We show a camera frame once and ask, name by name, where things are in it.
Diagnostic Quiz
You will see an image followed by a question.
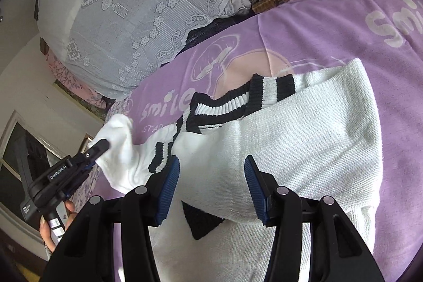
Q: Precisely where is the white framed window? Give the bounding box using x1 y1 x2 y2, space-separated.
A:
0 109 97 236

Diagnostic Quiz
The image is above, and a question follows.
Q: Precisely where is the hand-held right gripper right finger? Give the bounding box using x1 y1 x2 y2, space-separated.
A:
244 155 386 282

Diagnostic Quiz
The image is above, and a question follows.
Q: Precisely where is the pink floral quilt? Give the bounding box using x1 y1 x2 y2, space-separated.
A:
43 47 117 111

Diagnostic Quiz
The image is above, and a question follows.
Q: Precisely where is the dark cloth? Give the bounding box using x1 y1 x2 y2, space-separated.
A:
161 16 233 68

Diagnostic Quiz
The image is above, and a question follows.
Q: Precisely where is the purple printed blanket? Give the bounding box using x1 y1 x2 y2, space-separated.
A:
71 0 423 282

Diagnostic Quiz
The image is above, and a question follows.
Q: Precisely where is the person's left hand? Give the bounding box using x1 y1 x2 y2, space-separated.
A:
39 200 79 255

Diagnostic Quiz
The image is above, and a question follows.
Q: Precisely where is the white lace cover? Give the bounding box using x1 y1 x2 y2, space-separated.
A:
35 0 320 101

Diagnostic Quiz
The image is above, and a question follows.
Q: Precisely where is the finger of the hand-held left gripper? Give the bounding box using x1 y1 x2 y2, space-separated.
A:
75 159 100 182
86 138 111 160

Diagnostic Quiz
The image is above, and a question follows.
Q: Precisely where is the white knit sweater black trim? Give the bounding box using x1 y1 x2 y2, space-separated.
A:
87 58 384 282

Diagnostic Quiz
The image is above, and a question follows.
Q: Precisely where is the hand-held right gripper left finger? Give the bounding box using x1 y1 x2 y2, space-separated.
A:
42 156 181 282

